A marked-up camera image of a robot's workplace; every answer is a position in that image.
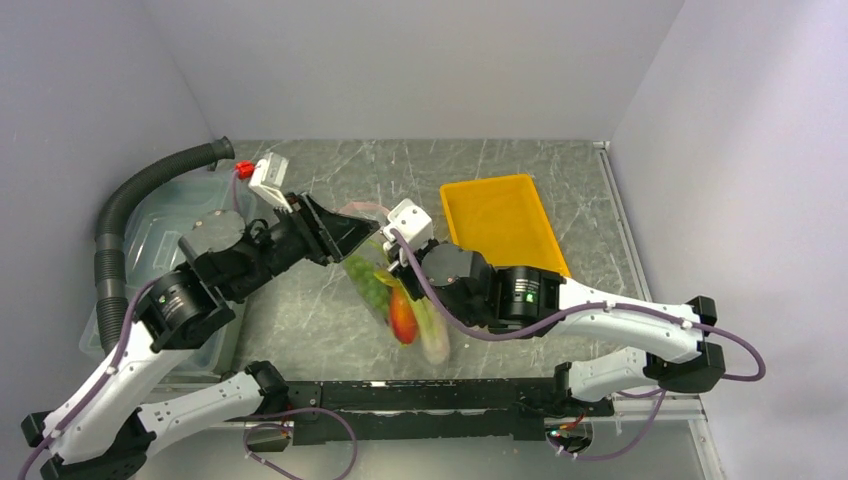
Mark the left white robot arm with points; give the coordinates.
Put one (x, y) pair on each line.
(107, 429)

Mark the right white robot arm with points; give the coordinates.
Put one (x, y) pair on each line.
(663, 346)

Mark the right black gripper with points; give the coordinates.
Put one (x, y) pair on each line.
(422, 248)

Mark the clear zip top bag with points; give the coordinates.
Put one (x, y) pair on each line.
(372, 250)

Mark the clear plastic storage box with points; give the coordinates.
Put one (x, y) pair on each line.
(151, 250)

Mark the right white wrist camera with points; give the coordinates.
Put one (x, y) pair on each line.
(412, 223)

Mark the red mango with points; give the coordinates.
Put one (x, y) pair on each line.
(402, 319)

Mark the celery stalk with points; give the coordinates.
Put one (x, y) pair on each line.
(433, 331)

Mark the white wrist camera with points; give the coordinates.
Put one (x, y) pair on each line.
(412, 223)
(265, 178)

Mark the green grape bunch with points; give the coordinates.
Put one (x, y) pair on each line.
(362, 273)

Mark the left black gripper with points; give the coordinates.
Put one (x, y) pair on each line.
(337, 233)

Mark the yellow banana bunch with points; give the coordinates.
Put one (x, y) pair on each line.
(387, 279)

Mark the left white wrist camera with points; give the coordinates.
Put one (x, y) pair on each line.
(265, 178)

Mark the yellow plastic tray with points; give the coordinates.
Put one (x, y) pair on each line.
(502, 218)

